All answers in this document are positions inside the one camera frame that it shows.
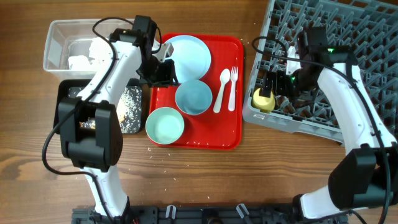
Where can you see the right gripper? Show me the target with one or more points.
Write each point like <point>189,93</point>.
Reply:
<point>279,77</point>

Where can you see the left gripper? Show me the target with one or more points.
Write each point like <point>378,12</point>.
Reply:
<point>166,79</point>

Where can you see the yellow plastic cup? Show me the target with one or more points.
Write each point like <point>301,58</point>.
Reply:
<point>264,104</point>

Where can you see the light blue bowl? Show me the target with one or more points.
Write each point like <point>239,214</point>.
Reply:
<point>193,97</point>

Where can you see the food scraps and rice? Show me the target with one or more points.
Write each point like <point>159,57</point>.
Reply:
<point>129,110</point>

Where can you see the mint green bowl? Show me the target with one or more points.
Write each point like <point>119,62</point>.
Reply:
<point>165,125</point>

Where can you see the white napkin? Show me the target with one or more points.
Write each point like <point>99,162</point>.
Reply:
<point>88,54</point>

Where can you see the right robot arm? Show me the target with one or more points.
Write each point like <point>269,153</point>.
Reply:
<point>367,176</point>

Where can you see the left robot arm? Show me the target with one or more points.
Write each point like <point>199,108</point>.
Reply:
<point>88,125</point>

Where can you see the grey dishwasher rack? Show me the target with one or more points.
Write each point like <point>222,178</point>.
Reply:
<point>369,27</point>

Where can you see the white plastic fork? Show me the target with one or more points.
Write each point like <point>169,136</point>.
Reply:
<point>232,95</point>

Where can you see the large light blue plate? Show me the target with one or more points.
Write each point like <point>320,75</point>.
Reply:
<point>191,56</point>

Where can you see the black plastic tray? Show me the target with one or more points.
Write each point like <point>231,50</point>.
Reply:
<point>70,88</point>

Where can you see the white plastic spoon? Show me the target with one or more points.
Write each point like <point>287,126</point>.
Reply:
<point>224,79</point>

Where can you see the red serving tray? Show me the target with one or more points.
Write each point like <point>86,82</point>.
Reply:
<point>210,130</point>

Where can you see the clear plastic bin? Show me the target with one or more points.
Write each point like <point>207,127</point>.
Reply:
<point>62,33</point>

